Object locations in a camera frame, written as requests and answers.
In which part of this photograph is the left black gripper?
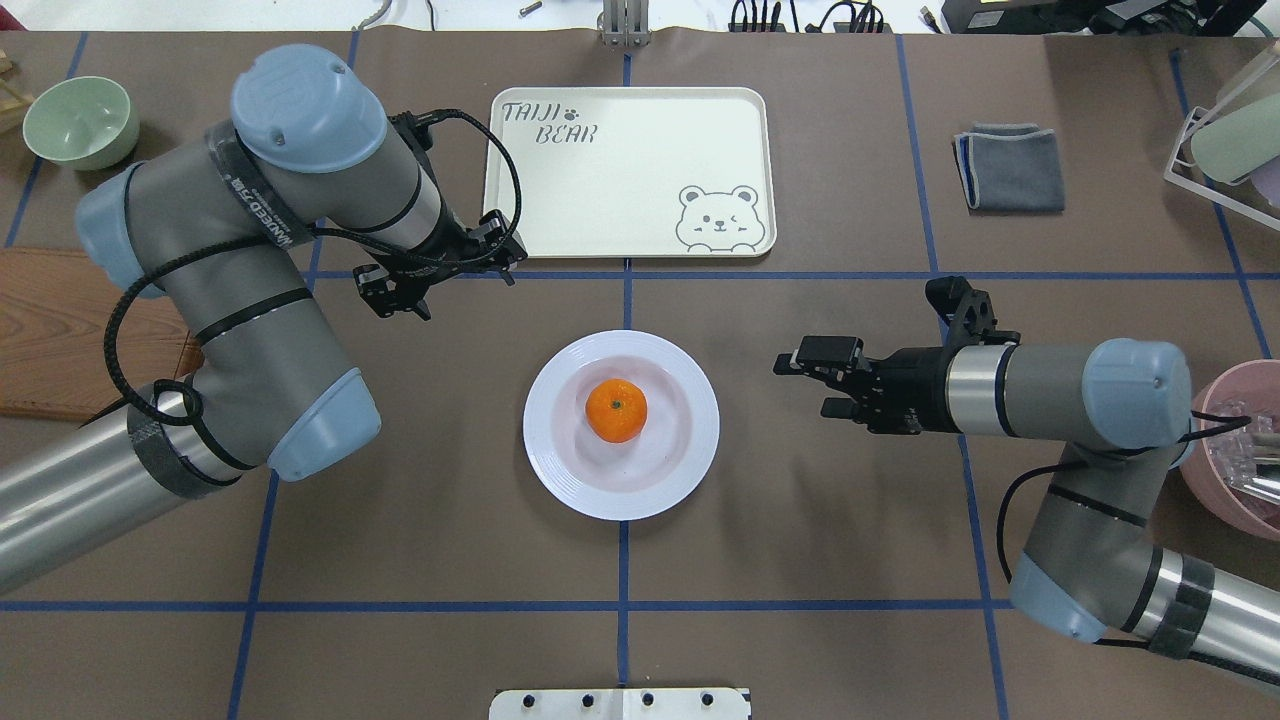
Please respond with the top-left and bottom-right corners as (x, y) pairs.
(355, 215), (529, 322)

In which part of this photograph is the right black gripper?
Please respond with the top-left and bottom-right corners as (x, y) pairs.
(773, 337), (951, 436)

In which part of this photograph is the orange fruit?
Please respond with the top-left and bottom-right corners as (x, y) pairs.
(584, 378), (648, 445)

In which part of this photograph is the white round plate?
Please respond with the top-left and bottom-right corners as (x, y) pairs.
(522, 331), (721, 521)

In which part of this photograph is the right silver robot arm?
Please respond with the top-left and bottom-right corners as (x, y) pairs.
(773, 336), (1277, 693)

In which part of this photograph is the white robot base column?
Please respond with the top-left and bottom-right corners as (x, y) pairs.
(488, 687), (753, 719)

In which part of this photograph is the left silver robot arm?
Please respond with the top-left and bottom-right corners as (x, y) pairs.
(1, 44), (527, 592)

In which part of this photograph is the cream bear tray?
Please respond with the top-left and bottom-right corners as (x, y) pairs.
(483, 87), (778, 259)

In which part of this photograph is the grey folded cloth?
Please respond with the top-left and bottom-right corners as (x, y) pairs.
(954, 123), (1066, 214)

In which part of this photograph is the wooden cutting board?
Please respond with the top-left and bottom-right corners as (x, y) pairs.
(1, 247), (204, 421)

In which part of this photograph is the green bowl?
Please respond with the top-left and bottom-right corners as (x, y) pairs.
(22, 76), (141, 172)

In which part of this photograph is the pink bowl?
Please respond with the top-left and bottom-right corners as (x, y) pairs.
(1180, 360), (1279, 542)

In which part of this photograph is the wooden mug rack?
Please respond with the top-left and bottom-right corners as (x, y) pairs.
(1, 51), (35, 135)

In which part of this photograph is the metal scoop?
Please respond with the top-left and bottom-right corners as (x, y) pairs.
(1224, 430), (1279, 503)

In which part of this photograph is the white cup rack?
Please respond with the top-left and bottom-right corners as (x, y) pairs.
(1164, 40), (1280, 246)

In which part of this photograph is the purple cup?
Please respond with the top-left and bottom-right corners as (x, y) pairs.
(1249, 158), (1280, 208)

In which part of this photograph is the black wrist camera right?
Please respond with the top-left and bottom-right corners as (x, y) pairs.
(925, 275), (1021, 352)

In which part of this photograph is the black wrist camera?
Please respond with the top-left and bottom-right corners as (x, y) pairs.
(925, 275), (1021, 352)
(388, 111), (438, 184)

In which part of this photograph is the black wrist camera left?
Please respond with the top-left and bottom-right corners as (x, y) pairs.
(388, 111), (438, 184)

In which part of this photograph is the aluminium frame post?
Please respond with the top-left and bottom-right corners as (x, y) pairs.
(596, 0), (652, 49)

